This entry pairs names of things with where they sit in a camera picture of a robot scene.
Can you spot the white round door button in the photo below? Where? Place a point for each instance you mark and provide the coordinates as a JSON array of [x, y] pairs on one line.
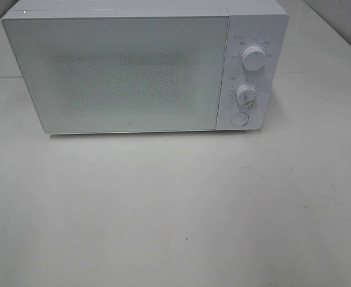
[[239, 119]]

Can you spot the white timer knob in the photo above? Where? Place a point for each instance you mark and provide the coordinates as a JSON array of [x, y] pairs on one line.
[[246, 94]]

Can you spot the white microwave door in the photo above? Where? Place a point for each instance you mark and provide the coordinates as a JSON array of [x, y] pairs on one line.
[[121, 75]]

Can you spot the white upper power knob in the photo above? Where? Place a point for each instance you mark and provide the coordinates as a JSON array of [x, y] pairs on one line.
[[253, 57]]

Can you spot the white microwave oven body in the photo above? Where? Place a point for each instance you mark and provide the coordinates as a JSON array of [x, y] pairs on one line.
[[260, 22]]

